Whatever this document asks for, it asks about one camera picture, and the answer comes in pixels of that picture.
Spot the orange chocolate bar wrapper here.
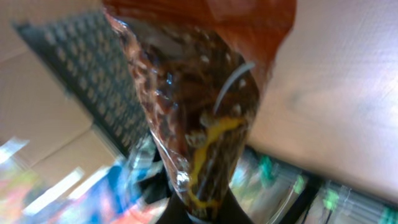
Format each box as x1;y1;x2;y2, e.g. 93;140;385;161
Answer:
103;0;297;223

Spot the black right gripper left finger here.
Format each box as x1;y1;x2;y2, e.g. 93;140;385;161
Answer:
155;194;192;224

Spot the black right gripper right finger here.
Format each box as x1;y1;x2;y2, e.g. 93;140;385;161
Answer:
216;189;253;224

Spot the brown cardboard box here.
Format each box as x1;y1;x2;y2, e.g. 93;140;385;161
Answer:
1;0;119;186

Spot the grey plastic shopping basket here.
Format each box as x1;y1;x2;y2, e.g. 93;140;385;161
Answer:
12;11;149;157

